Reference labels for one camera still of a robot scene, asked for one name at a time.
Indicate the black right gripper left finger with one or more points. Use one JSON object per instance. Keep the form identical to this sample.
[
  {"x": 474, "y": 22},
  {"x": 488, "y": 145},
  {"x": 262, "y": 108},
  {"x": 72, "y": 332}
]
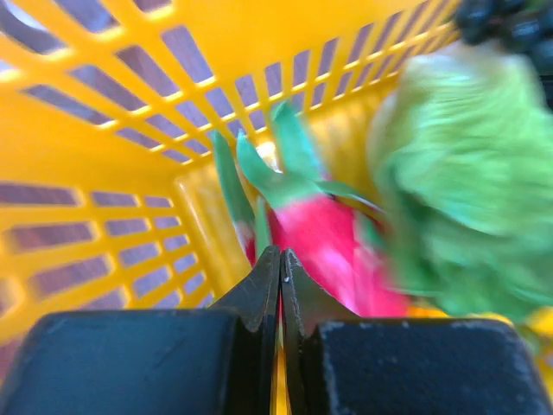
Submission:
[{"x": 217, "y": 360}]

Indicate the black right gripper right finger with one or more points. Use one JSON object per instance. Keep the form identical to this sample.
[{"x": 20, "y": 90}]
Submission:
[{"x": 339, "y": 363}]

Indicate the red toy dragon fruit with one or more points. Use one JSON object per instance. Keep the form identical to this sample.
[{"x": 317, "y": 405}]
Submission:
[{"x": 302, "y": 209}]

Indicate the green toy lettuce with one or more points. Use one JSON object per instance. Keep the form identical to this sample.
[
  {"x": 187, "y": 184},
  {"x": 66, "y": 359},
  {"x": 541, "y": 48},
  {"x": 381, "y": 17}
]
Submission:
[{"x": 461, "y": 153}]

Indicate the yellow plastic basket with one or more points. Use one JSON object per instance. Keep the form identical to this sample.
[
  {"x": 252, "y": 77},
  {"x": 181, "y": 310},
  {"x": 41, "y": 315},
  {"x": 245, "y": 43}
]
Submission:
[{"x": 110, "y": 198}]

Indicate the black toy grapes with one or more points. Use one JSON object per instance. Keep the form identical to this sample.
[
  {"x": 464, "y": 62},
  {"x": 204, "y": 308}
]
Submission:
[{"x": 521, "y": 27}]

